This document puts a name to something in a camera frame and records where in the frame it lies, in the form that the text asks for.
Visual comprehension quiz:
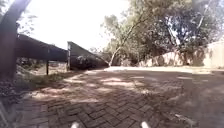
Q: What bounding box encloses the red brick paved road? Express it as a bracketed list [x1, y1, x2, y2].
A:
[9, 65, 224, 128]

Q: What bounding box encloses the group of leafy trees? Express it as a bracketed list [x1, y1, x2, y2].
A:
[99, 0, 224, 68]

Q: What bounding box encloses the robot's own part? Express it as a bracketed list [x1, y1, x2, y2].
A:
[140, 121, 150, 128]
[70, 121, 81, 128]

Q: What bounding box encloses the dark roofed shelter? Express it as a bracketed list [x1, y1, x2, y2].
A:
[14, 33, 69, 76]

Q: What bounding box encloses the grass and dirt verge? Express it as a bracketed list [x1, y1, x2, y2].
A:
[0, 64, 81, 111]

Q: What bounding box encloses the large dark tree trunk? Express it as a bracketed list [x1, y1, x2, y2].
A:
[0, 0, 32, 81]

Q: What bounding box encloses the dark slanted wall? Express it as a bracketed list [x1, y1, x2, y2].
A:
[66, 41, 109, 71]

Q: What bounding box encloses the pale boundary wall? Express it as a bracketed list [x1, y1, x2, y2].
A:
[138, 40, 224, 70]

